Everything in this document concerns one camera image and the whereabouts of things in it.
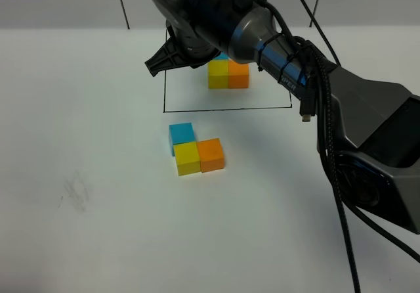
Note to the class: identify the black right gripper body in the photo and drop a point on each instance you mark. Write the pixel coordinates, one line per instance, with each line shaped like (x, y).
(181, 50)

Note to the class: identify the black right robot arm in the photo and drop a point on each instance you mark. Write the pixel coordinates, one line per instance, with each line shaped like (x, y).
(370, 129)

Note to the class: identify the yellow template cube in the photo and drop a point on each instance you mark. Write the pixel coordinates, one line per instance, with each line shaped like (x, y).
(218, 74)

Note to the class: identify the blue template cube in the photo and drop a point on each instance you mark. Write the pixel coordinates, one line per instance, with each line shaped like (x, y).
(221, 56)

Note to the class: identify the orange template cube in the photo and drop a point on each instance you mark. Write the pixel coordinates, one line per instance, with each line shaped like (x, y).
(238, 75)

